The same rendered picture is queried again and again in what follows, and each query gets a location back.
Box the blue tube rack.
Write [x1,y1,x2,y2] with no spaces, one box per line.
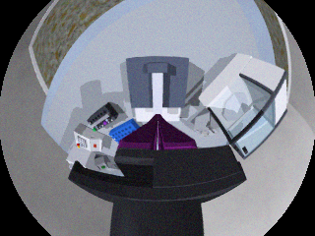
[109,118,140,143]

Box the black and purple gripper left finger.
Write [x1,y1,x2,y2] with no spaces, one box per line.
[117,114,158,150]

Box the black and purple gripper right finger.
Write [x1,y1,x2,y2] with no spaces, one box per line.
[157,114,197,150]

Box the white block with round holes on base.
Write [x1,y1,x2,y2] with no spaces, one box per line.
[66,146,110,172]

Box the white block with grey holes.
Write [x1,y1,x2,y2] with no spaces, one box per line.
[74,124,104,151]

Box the grey block with row of holes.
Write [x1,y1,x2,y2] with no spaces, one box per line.
[87,102,119,130]

